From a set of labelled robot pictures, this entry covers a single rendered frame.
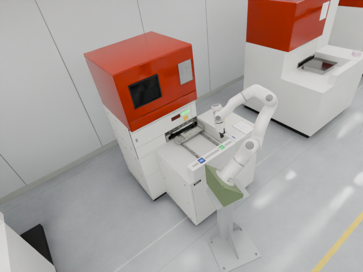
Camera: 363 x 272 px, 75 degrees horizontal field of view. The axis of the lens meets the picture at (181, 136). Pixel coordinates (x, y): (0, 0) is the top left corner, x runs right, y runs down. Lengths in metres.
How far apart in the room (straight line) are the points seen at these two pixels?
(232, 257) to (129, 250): 1.12
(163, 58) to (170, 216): 1.86
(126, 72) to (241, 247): 2.08
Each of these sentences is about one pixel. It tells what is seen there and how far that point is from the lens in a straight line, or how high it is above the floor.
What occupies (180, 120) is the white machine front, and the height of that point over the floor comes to 1.03.
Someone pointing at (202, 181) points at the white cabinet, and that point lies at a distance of 2.34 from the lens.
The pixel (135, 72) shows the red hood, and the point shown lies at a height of 1.77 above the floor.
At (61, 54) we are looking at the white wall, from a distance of 3.46.
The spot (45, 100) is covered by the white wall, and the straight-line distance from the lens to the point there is 3.59.
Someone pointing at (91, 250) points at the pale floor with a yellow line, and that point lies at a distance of 3.15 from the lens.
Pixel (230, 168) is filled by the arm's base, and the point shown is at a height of 1.08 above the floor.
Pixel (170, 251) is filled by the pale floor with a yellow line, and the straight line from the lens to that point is 2.84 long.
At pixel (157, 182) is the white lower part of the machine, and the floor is 0.34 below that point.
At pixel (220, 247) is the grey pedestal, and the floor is 0.01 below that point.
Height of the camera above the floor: 2.56
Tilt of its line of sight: 39 degrees down
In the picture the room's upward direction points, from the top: 9 degrees counter-clockwise
